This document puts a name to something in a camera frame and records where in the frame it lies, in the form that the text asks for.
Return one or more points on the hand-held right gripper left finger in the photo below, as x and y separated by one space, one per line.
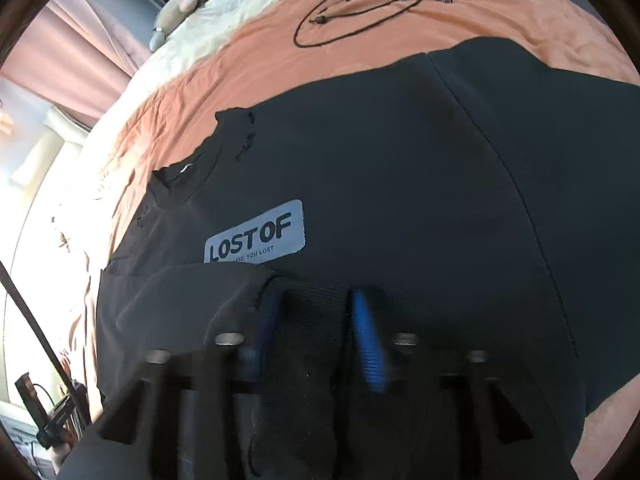
265 327

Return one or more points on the beige plush toy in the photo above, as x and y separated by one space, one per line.
175 10

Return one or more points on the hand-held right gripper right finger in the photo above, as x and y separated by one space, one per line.
367 347

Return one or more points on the black device on stand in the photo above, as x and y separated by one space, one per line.
42 410

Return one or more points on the black sweatshirt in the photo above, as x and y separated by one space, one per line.
375 185

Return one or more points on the cream blanket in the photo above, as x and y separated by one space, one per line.
225 15

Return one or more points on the pink curtain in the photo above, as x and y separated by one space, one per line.
90 50

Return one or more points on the orange blanket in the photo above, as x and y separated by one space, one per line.
300 70

